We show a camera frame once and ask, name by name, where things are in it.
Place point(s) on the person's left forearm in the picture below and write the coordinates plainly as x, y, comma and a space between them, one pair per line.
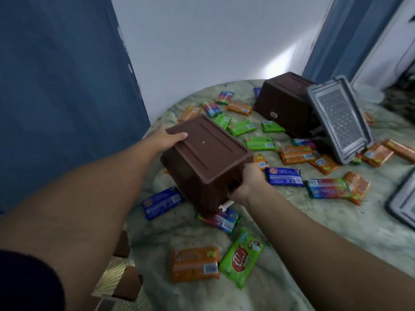
84, 204

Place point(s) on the person's left thumb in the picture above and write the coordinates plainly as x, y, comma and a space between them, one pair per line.
177, 137

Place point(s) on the scatter of orange snack packets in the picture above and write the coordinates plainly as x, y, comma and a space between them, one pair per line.
194, 263

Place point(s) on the grey perforated basket lid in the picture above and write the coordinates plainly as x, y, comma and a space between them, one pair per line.
405, 200
340, 118

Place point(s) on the person's left hand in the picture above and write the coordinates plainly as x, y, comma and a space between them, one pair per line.
162, 139

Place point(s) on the person's dark sleeve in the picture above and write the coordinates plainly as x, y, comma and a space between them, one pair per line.
27, 283

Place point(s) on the blue snack packet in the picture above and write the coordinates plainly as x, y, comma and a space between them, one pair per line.
257, 92
284, 176
162, 203

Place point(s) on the person's right forearm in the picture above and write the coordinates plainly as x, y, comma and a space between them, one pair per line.
324, 262

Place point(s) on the scatter of green snack packets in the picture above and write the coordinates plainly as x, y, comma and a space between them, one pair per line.
241, 258

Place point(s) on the white plastic tag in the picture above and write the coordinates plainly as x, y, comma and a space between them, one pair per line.
226, 205

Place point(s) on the rainbow striped snack packet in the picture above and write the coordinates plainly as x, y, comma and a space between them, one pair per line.
223, 220
327, 188
303, 143
211, 109
224, 97

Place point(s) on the brown plastic basket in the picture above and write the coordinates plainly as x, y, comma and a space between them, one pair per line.
207, 158
285, 100

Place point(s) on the person's right thumb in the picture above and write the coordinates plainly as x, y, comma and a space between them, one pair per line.
250, 168

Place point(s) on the person's right hand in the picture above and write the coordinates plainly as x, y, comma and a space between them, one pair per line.
253, 186

